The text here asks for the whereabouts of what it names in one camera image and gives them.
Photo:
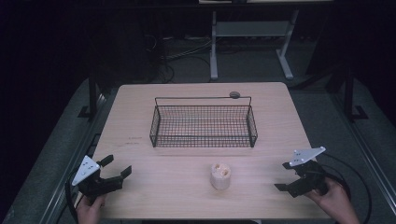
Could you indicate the black metal stand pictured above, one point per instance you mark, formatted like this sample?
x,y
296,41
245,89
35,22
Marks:
x,y
351,96
91,96

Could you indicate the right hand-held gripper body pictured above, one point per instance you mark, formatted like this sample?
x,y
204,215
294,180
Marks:
x,y
306,174

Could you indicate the person's right hand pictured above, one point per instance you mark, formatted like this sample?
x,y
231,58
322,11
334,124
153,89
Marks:
x,y
334,202

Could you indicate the white metal table frame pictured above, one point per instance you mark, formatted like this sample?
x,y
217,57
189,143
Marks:
x,y
249,43

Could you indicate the small grey round object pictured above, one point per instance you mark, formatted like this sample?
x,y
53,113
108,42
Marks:
x,y
234,95

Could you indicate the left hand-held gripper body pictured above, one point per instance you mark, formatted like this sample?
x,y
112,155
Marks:
x,y
93,182

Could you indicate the beige lotus root piece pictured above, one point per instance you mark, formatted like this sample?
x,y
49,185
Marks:
x,y
220,176

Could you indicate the person's left hand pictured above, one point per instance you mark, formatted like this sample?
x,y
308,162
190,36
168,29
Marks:
x,y
89,211

